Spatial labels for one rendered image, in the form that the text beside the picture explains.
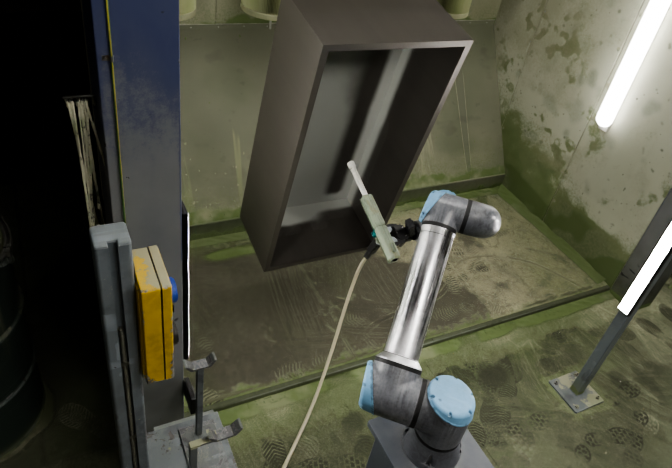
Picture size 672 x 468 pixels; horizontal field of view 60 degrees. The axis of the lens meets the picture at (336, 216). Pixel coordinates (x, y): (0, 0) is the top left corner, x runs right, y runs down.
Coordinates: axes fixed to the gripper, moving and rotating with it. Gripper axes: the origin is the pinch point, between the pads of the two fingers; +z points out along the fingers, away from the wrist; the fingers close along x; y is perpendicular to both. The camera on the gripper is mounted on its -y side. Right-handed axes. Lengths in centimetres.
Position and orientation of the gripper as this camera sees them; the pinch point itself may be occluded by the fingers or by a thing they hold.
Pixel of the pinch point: (378, 237)
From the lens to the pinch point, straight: 240.0
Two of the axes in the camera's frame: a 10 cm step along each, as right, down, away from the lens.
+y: -3.4, 5.0, 8.0
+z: -8.7, 1.6, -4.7
